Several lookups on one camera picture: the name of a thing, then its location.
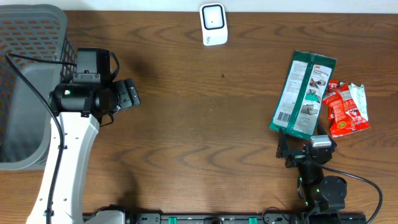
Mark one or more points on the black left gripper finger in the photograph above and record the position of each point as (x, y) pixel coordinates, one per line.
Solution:
(135, 101)
(130, 87)

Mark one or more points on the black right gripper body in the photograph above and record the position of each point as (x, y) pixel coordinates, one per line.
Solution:
(296, 160)

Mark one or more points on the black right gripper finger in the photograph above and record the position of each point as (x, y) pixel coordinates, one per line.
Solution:
(321, 131)
(283, 147)

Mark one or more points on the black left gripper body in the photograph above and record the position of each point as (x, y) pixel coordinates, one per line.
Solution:
(115, 89)

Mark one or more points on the orange-red snack bag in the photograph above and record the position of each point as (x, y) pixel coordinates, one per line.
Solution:
(339, 102)

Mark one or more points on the green white packet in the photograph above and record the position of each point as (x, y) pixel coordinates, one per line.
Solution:
(300, 102)

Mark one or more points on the pale mint wipes packet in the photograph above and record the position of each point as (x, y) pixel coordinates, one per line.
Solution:
(359, 97)

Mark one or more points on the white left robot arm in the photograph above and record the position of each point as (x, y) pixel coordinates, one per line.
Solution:
(77, 110)

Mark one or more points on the white barcode scanner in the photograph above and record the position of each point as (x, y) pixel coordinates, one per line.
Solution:
(213, 24)

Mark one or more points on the grey mesh plastic basket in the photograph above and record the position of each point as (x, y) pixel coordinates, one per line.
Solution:
(34, 42)

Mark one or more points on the black mounting rail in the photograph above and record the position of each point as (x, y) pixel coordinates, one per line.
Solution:
(269, 217)

